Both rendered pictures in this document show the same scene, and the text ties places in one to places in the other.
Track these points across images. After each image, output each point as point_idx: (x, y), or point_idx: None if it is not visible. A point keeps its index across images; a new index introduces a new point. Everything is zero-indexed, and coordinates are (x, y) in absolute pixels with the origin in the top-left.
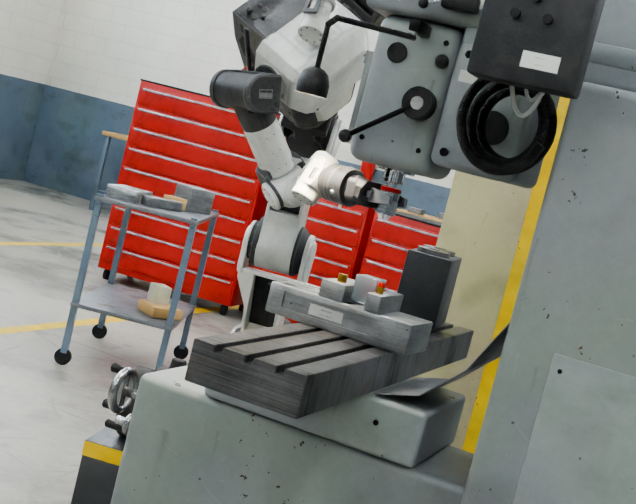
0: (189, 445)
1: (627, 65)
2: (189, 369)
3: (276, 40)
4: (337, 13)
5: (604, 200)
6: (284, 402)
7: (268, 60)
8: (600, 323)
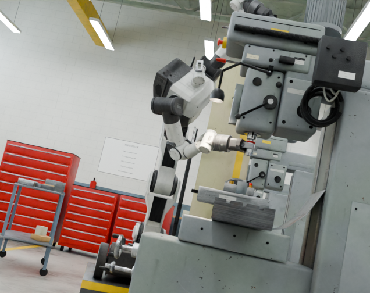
0: (170, 265)
1: None
2: (213, 212)
3: (178, 84)
4: None
5: (365, 135)
6: (265, 223)
7: (176, 92)
8: None
